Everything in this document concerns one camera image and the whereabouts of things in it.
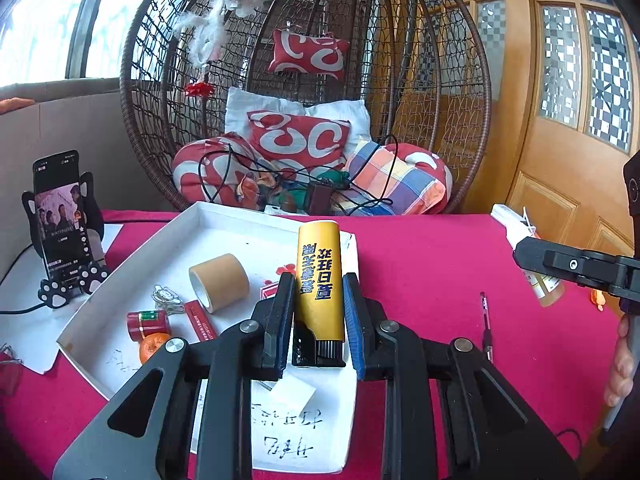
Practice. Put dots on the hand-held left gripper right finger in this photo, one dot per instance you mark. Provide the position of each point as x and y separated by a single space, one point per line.
352 330

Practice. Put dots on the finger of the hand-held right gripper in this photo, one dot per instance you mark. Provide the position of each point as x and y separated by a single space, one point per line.
565 262

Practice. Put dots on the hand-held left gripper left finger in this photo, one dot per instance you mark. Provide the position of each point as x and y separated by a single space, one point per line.
280 330

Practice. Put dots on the clear spray bottle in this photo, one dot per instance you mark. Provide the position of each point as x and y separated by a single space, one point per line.
547 290

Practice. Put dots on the white red medicine box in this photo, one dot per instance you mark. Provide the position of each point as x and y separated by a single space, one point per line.
268 291

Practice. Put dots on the yellow lighter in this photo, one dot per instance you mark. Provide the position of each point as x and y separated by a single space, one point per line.
320 280

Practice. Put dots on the brown tape roll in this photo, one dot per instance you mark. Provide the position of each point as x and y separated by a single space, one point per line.
220 280

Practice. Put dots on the white cardboard tray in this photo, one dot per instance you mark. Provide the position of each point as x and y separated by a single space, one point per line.
165 245

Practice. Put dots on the person's right hand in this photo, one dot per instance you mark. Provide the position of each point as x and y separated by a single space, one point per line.
619 365

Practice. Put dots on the small orange object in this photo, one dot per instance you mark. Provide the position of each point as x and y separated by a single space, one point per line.
598 299

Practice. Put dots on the small white paper piece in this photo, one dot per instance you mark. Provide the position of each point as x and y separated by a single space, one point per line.
290 395

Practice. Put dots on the flat red card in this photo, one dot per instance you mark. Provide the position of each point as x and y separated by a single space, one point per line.
202 322

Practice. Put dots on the dark pen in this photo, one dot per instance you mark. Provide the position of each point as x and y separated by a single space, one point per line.
486 330

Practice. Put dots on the clear plastic trinket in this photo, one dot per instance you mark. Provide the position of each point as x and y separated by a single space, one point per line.
167 297

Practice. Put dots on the wooden glass door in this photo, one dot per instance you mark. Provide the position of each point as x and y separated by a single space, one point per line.
525 135

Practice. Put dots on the orange mandarin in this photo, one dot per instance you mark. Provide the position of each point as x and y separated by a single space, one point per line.
152 350

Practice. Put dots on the small red can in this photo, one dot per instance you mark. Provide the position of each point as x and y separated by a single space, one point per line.
147 325

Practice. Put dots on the dark red power adapter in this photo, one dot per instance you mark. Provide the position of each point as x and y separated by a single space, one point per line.
317 197

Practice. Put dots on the green cloth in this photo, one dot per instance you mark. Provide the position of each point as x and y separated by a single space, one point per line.
337 177

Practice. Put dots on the plaid cushion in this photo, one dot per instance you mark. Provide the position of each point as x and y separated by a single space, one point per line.
395 180

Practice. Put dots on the red white seat cushion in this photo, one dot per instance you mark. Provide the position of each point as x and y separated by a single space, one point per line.
190 170

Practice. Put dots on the red white patterned pillow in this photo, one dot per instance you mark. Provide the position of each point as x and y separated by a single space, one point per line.
300 137

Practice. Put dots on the black cat phone holder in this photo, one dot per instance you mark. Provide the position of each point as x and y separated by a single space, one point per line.
97 230

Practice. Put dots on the white paper sheet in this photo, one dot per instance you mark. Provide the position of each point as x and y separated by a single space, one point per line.
30 335

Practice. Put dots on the black smartphone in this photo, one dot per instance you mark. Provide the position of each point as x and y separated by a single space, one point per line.
60 210

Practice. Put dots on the wicker hanging egg chair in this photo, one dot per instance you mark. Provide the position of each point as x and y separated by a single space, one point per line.
160 110

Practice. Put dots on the red hanging ornament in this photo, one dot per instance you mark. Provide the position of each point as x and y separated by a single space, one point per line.
197 89

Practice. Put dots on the brown cardboard sheet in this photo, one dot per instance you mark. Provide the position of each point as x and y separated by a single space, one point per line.
100 130

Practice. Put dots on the small red white pillow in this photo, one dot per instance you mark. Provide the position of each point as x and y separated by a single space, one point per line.
307 55

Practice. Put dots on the white feather dreamcatcher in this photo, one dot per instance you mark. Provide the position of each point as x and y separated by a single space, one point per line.
215 15

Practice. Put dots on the window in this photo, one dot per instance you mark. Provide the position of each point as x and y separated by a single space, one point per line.
35 20

